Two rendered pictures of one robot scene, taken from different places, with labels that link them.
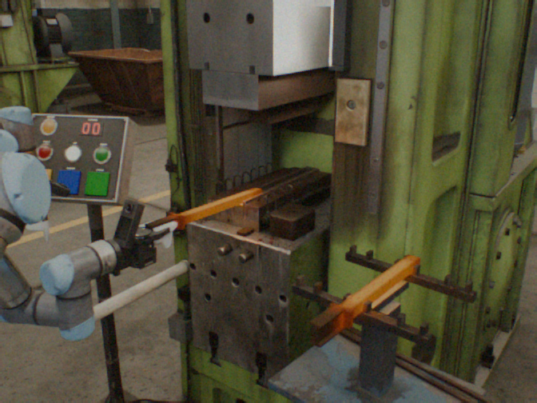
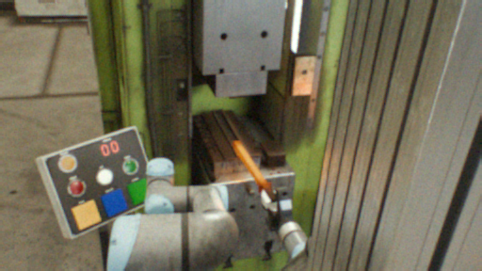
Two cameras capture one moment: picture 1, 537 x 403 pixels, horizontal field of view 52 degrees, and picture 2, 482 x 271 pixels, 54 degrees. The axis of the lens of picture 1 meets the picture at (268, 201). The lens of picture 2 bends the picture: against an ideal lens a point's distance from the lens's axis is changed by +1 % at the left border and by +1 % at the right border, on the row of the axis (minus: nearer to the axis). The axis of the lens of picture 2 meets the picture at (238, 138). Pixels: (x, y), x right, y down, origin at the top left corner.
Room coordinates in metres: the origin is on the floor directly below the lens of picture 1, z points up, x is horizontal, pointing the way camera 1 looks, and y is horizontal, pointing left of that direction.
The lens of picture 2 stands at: (0.61, 1.42, 2.02)
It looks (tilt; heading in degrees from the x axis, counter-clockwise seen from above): 30 degrees down; 306
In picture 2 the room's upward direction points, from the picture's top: 3 degrees clockwise
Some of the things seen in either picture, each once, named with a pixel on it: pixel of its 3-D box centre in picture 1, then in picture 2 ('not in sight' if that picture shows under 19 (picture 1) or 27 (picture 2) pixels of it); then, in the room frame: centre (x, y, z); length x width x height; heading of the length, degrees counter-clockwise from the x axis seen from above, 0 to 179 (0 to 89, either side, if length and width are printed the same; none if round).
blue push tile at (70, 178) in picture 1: (69, 182); (113, 202); (1.67, 0.64, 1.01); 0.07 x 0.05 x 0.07; 79
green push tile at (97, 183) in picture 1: (97, 184); (138, 191); (1.66, 0.54, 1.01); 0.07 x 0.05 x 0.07; 79
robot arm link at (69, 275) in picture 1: (70, 271); (300, 251); (1.06, 0.42, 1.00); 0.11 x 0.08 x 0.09; 144
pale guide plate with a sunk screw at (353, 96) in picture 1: (352, 112); (302, 76); (1.46, -0.22, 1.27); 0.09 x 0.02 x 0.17; 54
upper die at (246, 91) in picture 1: (272, 81); (226, 63); (1.71, -0.01, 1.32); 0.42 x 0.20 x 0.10; 144
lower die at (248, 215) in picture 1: (272, 193); (223, 138); (1.71, -0.01, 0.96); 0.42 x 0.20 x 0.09; 144
